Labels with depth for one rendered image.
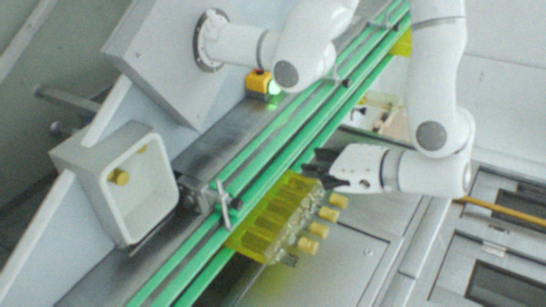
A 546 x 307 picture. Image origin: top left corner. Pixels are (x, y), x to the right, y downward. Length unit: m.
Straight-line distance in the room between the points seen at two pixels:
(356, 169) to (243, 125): 0.54
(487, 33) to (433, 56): 6.42
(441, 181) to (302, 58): 0.34
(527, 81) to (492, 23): 1.02
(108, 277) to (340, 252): 0.61
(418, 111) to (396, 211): 0.78
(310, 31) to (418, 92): 0.25
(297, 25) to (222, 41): 0.26
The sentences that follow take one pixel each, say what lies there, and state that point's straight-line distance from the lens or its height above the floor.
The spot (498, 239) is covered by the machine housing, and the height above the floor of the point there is 1.55.
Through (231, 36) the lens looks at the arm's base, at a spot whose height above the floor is 0.89.
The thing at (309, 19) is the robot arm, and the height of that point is 1.13.
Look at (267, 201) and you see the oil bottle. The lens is 1.19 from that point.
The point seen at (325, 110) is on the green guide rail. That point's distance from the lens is 1.45.
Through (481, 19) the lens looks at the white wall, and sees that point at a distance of 7.06.
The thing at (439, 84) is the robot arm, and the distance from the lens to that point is 0.68.
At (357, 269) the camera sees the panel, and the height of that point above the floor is 1.24.
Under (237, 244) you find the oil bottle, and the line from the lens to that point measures 1.13.
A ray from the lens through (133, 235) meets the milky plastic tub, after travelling 1.07.
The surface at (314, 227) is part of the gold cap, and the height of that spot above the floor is 1.13.
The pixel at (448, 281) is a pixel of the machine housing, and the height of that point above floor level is 1.46.
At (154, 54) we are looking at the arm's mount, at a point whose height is 0.82.
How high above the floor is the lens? 1.50
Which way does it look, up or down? 27 degrees down
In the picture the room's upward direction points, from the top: 108 degrees clockwise
